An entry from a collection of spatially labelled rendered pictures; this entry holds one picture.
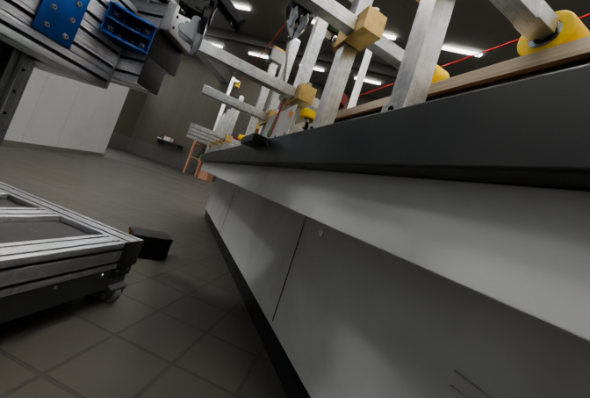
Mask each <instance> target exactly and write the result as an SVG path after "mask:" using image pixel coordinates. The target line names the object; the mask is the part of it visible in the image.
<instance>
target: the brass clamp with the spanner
mask: <svg viewBox="0 0 590 398"><path fill-rule="evenodd" d="M296 88H297V89H296V92H295V95H294V98H291V99H289V98H286V100H285V101H284V107H286V106H287V105H289V104H291V105H298V106H297V107H298V108H299V110H302V109H304V108H307V107H308V106H311V105H312V104H313V101H314V98H315V95H316V92H317V90H316V89H314V88H313V87H311V86H310V85H308V84H306V83H301V84H299V85H298V86H296Z"/></svg>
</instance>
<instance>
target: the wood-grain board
mask: <svg viewBox="0 0 590 398"><path fill-rule="evenodd" d="M586 58H590V36H586V37H584V38H581V39H577V40H573V41H569V42H566V43H564V44H560V45H557V46H554V47H549V48H546V49H544V50H540V51H537V52H534V53H531V54H526V55H523V56H520V57H517V58H514V59H511V60H508V61H504V62H500V63H497V64H494V65H491V66H488V67H484V68H482V69H476V70H473V71H471V72H467V73H464V74H462V75H458V76H453V77H450V78H447V79H444V80H442V81H438V82H435V83H432V84H430V87H429V90H428V95H427V98H430V97H433V96H437V95H441V94H444V93H448V92H452V91H456V90H462V89H466V88H470V87H473V86H477V85H481V84H484V83H490V82H494V81H498V80H501V79H505V78H509V77H512V76H518V75H522V74H526V73H529V72H533V71H537V70H540V69H547V68H550V67H554V66H557V65H561V64H565V63H568V62H575V61H579V60H583V59H586ZM390 97H391V96H389V97H386V98H380V99H378V100H374V101H371V102H369V103H365V104H362V105H357V106H354V107H351V108H348V109H345V110H342V111H339V112H338V113H337V115H336V118H335V121H336V120H339V119H346V118H349V117H353V116H356V115H360V114H364V113H367V112H374V111H377V110H381V109H382V107H383V105H388V103H389V100H390ZM305 124H306V123H305V122H301V123H298V124H296V125H294V126H297V127H301V128H302V129H303V128H304V127H305Z"/></svg>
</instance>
